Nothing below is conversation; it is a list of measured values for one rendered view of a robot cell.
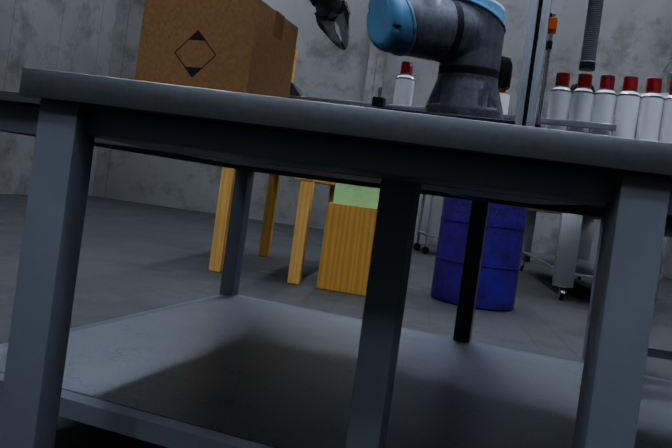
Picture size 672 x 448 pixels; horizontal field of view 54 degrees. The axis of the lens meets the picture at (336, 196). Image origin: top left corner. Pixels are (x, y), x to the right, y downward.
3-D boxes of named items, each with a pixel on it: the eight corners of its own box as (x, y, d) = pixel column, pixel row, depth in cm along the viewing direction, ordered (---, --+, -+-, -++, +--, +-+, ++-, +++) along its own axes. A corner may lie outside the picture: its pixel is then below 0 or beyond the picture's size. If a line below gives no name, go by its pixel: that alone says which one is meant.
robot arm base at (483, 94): (505, 127, 132) (511, 77, 132) (497, 121, 118) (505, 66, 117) (432, 120, 137) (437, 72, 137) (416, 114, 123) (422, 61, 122)
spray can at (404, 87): (408, 139, 179) (419, 65, 178) (404, 137, 174) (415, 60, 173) (390, 137, 180) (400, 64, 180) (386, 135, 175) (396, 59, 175)
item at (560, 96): (563, 156, 166) (574, 76, 166) (563, 154, 161) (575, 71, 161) (541, 154, 168) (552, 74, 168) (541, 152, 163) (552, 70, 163)
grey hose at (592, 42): (594, 71, 154) (606, -17, 154) (595, 68, 151) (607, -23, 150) (578, 70, 155) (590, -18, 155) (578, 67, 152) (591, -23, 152)
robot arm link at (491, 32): (513, 72, 124) (523, 0, 123) (453, 61, 118) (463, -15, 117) (476, 76, 135) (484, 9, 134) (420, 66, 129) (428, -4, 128)
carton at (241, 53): (285, 131, 169) (299, 27, 169) (243, 117, 146) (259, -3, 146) (184, 120, 178) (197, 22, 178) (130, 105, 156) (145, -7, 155)
